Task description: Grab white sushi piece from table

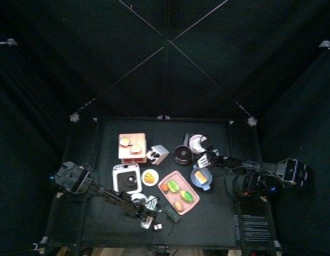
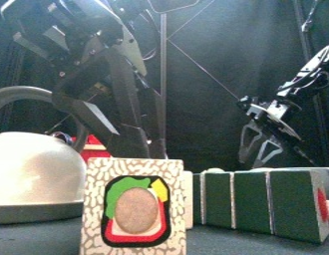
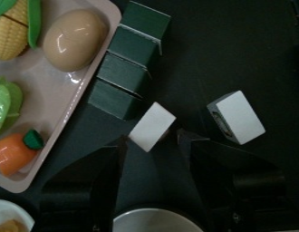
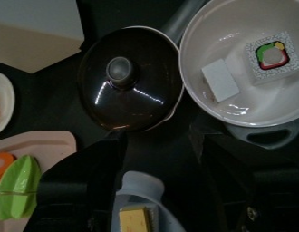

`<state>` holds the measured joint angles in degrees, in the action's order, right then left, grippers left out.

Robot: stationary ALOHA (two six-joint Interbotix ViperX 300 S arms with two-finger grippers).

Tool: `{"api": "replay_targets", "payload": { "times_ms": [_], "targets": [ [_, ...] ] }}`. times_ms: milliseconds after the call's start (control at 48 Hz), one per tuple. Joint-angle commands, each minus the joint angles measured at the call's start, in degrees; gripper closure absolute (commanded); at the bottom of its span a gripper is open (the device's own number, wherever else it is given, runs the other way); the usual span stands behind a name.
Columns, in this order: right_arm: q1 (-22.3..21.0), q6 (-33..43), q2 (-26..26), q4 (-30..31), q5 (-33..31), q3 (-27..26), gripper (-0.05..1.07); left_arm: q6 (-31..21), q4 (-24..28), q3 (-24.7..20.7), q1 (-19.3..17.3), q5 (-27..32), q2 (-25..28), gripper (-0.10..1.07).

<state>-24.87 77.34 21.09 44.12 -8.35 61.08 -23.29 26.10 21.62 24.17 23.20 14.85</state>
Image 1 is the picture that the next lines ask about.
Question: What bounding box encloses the yellow toy butter block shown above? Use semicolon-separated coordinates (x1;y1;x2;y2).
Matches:
193;170;209;185

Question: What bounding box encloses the dark round bowl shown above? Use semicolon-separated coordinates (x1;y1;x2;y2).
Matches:
173;146;195;165

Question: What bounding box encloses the dark green card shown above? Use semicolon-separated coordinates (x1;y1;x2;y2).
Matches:
163;204;183;224

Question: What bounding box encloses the white toy pot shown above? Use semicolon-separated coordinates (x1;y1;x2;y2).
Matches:
188;133;211;155

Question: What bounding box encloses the beige toy egg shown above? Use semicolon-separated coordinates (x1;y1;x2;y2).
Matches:
173;200;187;213

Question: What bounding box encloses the green toy vegetable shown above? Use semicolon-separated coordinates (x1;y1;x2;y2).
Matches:
167;179;181;194

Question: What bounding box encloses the grey white toy box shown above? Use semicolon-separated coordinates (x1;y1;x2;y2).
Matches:
145;144;171;166

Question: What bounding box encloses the small white plate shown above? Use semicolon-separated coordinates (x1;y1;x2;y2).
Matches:
140;168;161;187

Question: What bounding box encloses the pink plastic tray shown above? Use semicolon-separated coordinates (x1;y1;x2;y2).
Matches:
157;170;201;217

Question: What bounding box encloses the white toy stove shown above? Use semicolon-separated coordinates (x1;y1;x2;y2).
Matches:
110;162;144;195

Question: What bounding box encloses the black panel with white print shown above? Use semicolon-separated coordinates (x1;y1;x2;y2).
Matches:
240;213;272;248

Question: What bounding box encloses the blue two-handled bowl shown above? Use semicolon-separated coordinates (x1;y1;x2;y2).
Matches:
189;165;215;192

